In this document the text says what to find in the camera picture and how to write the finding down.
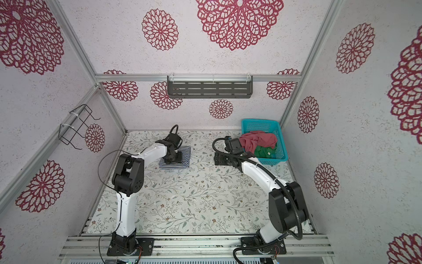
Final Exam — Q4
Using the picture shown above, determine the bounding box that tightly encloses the blue white striped tank top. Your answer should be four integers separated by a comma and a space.
159, 146, 191, 170

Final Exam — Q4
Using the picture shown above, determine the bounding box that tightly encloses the maroon red tank top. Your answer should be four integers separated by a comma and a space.
239, 130, 278, 152

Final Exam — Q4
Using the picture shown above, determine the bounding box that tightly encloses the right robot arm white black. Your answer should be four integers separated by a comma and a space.
214, 152, 309, 244

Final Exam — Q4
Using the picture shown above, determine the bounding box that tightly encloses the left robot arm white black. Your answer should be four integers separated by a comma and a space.
112, 140, 182, 238

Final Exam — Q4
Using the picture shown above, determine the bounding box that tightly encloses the green tank top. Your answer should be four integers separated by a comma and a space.
254, 146, 276, 159

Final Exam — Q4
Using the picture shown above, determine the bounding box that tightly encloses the floral table mat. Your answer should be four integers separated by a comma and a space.
86, 130, 314, 235

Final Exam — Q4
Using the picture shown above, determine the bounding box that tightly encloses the teal plastic basket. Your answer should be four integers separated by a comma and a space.
240, 119, 288, 166

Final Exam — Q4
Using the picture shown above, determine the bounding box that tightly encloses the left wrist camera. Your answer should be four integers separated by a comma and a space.
164, 124, 183, 150

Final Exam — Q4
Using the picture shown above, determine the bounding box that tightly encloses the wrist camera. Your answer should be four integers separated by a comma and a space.
164, 124, 183, 150
224, 136, 245, 155

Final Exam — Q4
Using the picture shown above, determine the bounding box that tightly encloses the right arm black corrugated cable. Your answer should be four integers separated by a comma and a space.
211, 136, 303, 264

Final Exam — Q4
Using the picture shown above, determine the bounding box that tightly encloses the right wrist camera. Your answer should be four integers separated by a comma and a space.
224, 136, 245, 155

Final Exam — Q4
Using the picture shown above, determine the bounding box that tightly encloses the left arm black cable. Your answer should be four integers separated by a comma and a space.
97, 149, 142, 264

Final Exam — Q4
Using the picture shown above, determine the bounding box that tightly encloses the grey metal wall shelf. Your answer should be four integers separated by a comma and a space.
167, 75, 253, 99

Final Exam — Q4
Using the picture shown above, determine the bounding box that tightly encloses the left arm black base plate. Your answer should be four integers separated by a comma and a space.
107, 238, 155, 256

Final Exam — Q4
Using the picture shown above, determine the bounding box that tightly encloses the black wire wall rack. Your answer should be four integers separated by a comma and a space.
57, 104, 100, 150

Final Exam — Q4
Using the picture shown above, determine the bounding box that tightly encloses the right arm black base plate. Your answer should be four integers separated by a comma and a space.
240, 236, 287, 255

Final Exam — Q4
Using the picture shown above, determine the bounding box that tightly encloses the aluminium front rail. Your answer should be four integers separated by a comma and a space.
58, 234, 335, 260

